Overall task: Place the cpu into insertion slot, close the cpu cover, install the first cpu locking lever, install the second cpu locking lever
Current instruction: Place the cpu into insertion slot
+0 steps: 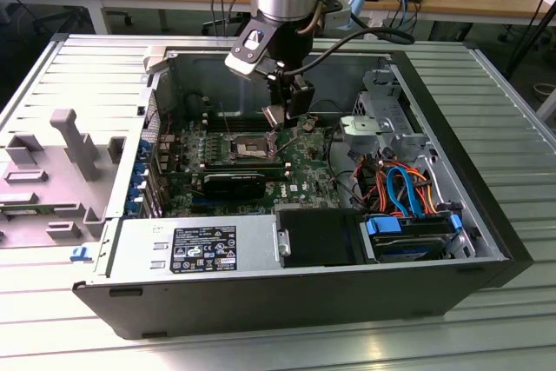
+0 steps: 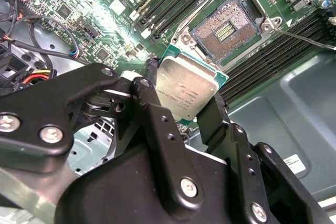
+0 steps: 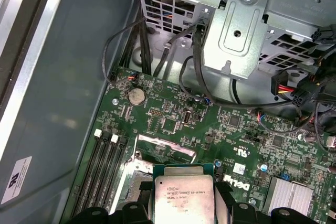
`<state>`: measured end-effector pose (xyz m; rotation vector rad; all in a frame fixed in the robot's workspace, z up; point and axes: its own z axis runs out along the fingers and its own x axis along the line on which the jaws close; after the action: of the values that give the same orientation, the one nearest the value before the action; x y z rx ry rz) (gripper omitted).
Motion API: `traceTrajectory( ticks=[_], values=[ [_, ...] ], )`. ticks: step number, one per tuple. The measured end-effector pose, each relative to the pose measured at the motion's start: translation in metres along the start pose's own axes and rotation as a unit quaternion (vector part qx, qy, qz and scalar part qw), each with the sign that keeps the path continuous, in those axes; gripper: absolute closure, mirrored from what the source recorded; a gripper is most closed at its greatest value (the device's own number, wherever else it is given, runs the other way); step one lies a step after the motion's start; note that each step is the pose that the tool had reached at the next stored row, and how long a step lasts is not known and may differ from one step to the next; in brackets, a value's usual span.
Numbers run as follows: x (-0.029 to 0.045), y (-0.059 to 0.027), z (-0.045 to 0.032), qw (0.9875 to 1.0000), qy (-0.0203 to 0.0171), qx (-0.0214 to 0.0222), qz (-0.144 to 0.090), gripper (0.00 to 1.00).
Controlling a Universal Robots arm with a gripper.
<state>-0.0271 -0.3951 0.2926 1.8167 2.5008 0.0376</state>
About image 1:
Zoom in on silver CPU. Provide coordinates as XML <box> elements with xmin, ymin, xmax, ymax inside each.
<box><xmin>261</xmin><ymin>104</ymin><xmax>288</xmax><ymax>129</ymax></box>

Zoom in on metal locking lever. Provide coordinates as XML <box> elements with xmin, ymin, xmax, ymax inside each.
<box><xmin>218</xmin><ymin>103</ymin><xmax>232</xmax><ymax>137</ymax></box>
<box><xmin>271</xmin><ymin>136</ymin><xmax>303</xmax><ymax>156</ymax></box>

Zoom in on black RAM slot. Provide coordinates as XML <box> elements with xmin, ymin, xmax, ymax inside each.
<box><xmin>203</xmin><ymin>114</ymin><xmax>264</xmax><ymax>121</ymax></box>
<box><xmin>202</xmin><ymin>160</ymin><xmax>290</xmax><ymax>167</ymax></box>
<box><xmin>202</xmin><ymin>157</ymin><xmax>290</xmax><ymax>163</ymax></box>
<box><xmin>203</xmin><ymin>117</ymin><xmax>264</xmax><ymax>125</ymax></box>
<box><xmin>203</xmin><ymin>122</ymin><xmax>264</xmax><ymax>129</ymax></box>
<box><xmin>202</xmin><ymin>163</ymin><xmax>290</xmax><ymax>169</ymax></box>
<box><xmin>203</xmin><ymin>109</ymin><xmax>264</xmax><ymax>116</ymax></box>

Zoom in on CPU socket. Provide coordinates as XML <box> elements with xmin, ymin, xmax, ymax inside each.
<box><xmin>232</xmin><ymin>130</ymin><xmax>279</xmax><ymax>160</ymax></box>

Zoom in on silver perforated drive cage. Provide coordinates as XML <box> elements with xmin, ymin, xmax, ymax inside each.
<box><xmin>352</xmin><ymin>67</ymin><xmax>431</xmax><ymax>166</ymax></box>

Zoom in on green motherboard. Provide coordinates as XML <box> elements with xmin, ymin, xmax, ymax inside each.
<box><xmin>158</xmin><ymin>121</ymin><xmax>348</xmax><ymax>218</ymax></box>

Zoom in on black graphics card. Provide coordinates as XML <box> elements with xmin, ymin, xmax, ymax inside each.
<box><xmin>200</xmin><ymin>169</ymin><xmax>267</xmax><ymax>199</ymax></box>

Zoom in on power supply label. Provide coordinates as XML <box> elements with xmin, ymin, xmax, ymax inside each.
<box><xmin>172</xmin><ymin>225</ymin><xmax>238</xmax><ymax>275</ymax></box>

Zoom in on hard disk in blue carrier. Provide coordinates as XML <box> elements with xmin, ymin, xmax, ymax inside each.
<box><xmin>358</xmin><ymin>212</ymin><xmax>462</xmax><ymax>265</ymax></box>

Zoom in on black tripod leg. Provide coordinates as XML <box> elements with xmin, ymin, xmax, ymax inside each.
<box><xmin>506</xmin><ymin>0</ymin><xmax>556</xmax><ymax>81</ymax></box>

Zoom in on silver power supply unit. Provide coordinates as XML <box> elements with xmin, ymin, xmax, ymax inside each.
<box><xmin>103</xmin><ymin>214</ymin><xmax>280</xmax><ymax>280</ymax></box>

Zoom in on black PC case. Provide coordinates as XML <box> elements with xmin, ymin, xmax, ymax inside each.
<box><xmin>71</xmin><ymin>34</ymin><xmax>534</xmax><ymax>341</ymax></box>

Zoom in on grey parts rack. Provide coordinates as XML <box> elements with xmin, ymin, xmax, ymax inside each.
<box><xmin>0</xmin><ymin>108</ymin><xmax>128</xmax><ymax>251</ymax></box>

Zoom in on brown gripper cable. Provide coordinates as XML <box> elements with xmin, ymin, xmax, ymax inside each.
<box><xmin>297</xmin><ymin>0</ymin><xmax>326</xmax><ymax>36</ymax></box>

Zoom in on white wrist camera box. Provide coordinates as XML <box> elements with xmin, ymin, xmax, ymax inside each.
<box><xmin>224</xmin><ymin>27</ymin><xmax>279</xmax><ymax>81</ymax></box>

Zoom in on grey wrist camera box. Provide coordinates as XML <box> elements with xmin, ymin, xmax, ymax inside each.
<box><xmin>320</xmin><ymin>0</ymin><xmax>352</xmax><ymax>28</ymax></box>

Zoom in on thin black fan wire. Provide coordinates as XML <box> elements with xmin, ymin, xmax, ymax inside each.
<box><xmin>315</xmin><ymin>98</ymin><xmax>348</xmax><ymax>112</ymax></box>

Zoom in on black camera cable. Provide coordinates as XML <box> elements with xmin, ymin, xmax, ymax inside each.
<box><xmin>277</xmin><ymin>27</ymin><xmax>416</xmax><ymax>76</ymax></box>

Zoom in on silver drive bracket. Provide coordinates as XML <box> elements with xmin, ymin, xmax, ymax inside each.
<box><xmin>338</xmin><ymin>114</ymin><xmax>392</xmax><ymax>153</ymax></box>

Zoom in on blue cable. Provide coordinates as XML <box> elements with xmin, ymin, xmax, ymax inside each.
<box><xmin>397</xmin><ymin>0</ymin><xmax>420</xmax><ymax>27</ymax></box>

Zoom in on grey metal corner bracket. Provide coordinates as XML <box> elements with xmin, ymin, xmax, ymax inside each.
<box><xmin>141</xmin><ymin>44</ymin><xmax>169</xmax><ymax>75</ymax></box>

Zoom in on orange red wire bundle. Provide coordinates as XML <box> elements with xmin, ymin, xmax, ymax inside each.
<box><xmin>354</xmin><ymin>156</ymin><xmax>438</xmax><ymax>218</ymax></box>

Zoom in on blue flat wire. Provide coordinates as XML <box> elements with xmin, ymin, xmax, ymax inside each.
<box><xmin>385</xmin><ymin>164</ymin><xmax>431</xmax><ymax>221</ymax></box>

